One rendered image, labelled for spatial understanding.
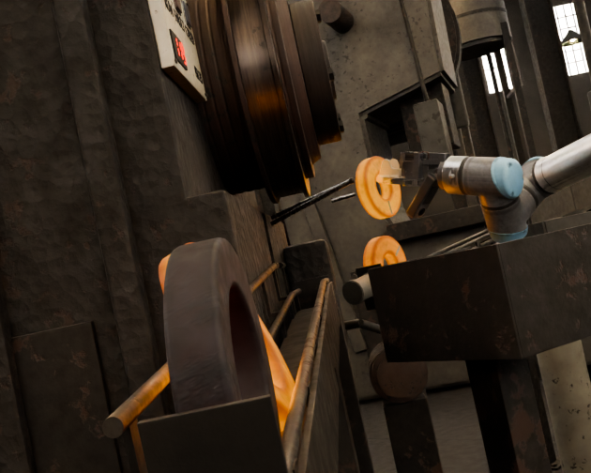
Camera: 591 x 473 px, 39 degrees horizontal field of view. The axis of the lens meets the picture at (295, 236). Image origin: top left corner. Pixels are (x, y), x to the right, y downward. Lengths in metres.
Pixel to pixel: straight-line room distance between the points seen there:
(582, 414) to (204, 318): 1.91
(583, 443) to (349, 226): 2.30
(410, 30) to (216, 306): 3.83
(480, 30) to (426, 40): 6.13
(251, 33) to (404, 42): 2.93
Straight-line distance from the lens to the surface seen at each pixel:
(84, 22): 1.23
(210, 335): 0.46
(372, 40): 4.40
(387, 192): 2.13
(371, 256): 2.04
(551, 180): 2.01
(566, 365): 2.29
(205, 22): 1.53
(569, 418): 2.32
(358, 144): 4.34
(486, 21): 10.52
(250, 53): 1.46
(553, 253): 1.07
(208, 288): 0.48
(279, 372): 0.79
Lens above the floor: 0.73
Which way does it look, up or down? 3 degrees up
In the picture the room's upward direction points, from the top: 12 degrees counter-clockwise
